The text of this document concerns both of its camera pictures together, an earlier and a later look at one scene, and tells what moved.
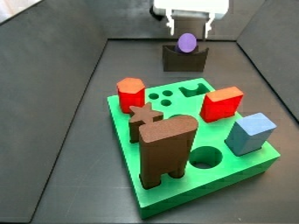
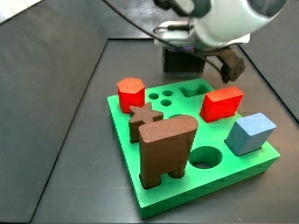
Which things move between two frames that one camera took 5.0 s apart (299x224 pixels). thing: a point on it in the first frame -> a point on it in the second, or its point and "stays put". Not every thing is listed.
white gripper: (191, 12) -> (179, 31)
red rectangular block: (220, 103) stays put
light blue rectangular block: (248, 134) stays put
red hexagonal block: (131, 92) stays put
